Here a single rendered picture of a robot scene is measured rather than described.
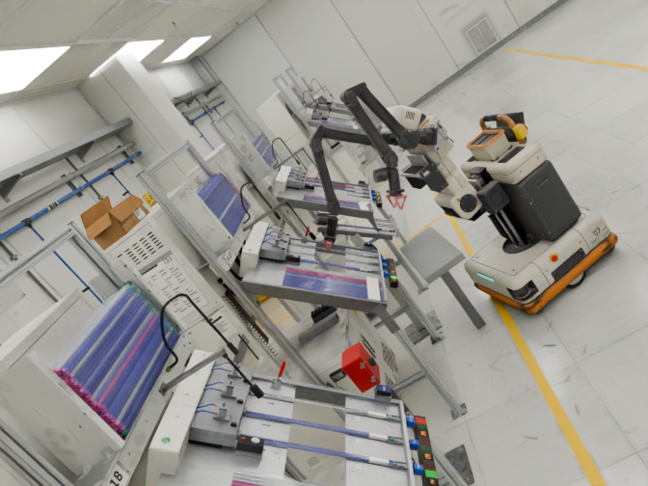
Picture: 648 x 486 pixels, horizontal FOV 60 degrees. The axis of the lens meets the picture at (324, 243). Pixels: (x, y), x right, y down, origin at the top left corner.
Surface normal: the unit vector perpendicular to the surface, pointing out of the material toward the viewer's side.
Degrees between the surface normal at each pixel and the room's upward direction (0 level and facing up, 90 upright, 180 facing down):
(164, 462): 90
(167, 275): 88
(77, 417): 90
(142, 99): 90
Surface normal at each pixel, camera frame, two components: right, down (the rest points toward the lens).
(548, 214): 0.24, 0.16
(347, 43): -0.04, 0.36
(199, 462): 0.18, -0.92
